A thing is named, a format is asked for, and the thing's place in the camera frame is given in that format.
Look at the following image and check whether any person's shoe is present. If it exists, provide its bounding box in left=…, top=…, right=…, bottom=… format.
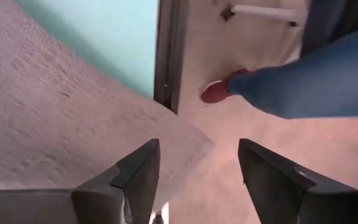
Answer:
left=200, top=66, right=251, bottom=105

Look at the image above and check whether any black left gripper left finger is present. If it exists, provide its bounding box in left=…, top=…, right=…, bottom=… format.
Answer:
left=71, top=138, right=162, bottom=224

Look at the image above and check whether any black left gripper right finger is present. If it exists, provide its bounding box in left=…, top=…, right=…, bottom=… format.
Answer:
left=237, top=138, right=358, bottom=224

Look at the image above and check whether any white metal bar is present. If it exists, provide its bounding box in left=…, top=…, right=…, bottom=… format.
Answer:
left=221, top=3, right=307, bottom=27

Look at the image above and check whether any person's leg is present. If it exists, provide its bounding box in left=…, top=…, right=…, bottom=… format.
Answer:
left=227, top=21, right=358, bottom=119
left=299, top=0, right=358, bottom=58

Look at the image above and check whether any grey woven towel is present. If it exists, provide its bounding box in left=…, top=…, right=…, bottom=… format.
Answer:
left=0, top=0, right=214, bottom=215

